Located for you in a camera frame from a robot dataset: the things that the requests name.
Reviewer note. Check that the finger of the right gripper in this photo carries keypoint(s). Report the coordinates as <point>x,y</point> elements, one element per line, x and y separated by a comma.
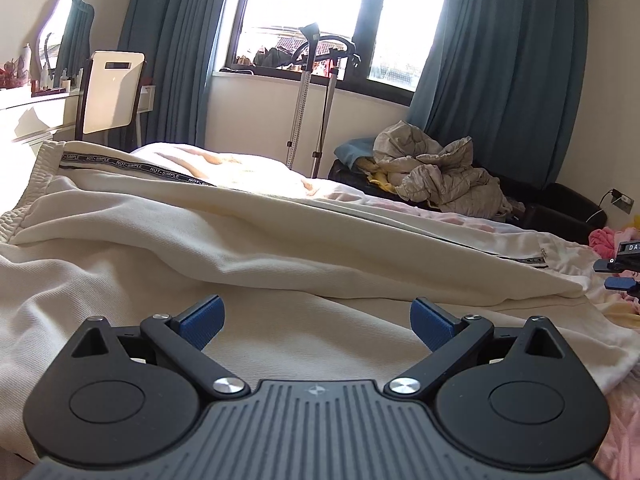
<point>612,266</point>
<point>618,283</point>

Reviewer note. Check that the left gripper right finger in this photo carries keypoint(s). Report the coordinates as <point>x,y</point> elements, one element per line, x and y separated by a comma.
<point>455,345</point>

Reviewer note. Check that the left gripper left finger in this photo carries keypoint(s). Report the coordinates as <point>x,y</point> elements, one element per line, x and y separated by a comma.
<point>179,342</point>

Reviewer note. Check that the pastel bed sheet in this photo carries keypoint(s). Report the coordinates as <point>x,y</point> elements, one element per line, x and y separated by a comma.
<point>262,175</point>

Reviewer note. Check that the hot pink fluffy cloth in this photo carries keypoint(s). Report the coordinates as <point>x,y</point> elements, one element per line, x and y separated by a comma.
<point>604,242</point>

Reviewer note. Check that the black leather sofa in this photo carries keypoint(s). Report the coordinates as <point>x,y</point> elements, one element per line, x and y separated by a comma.
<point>555,208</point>

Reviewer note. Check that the beige quilted jacket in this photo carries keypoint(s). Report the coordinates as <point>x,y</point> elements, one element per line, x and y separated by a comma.
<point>416,168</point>

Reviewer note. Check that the teal cloth on sofa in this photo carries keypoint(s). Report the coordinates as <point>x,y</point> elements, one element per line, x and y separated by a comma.
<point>349,152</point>

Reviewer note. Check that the right teal curtain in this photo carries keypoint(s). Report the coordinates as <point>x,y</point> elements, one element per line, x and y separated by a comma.
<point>508,74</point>

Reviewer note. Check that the teal curtain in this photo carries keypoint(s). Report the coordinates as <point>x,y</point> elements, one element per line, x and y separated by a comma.
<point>177,38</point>
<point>508,74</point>

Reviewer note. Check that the white black chair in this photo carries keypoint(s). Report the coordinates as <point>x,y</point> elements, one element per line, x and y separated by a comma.
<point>109,95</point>

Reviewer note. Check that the white drawer dresser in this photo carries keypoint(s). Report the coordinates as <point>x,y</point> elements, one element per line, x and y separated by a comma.
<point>28,119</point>

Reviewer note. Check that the wavy vanity mirror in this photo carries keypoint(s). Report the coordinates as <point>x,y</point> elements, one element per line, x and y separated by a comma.
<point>63,43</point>

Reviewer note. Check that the left teal curtain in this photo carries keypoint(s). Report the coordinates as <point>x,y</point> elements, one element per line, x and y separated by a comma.
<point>177,38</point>

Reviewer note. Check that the black framed window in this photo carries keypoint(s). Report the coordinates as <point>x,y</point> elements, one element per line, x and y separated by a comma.
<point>392,39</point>

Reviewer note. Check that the wall power outlet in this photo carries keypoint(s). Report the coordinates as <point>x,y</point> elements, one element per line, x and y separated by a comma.
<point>622,201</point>

